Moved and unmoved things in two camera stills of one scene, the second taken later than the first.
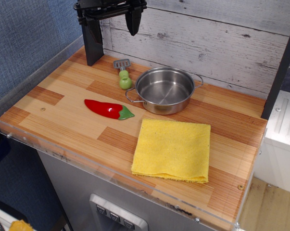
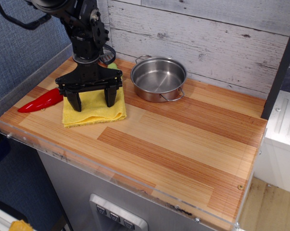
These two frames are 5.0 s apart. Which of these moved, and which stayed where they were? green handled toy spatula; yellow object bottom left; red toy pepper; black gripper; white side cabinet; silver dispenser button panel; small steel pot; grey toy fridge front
Moved: green handled toy spatula; black gripper; small steel pot; red toy pepper
Stayed: grey toy fridge front; yellow object bottom left; white side cabinet; silver dispenser button panel
